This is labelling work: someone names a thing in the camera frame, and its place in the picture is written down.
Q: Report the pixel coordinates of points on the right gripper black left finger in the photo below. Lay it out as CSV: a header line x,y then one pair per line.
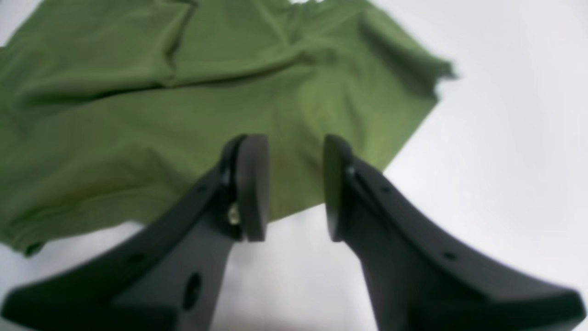
x,y
168,276

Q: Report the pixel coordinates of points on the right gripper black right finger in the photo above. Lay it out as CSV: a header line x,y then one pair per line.
x,y
421,278

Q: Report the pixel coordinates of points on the green T-shirt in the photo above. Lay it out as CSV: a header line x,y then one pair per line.
x,y
112,109

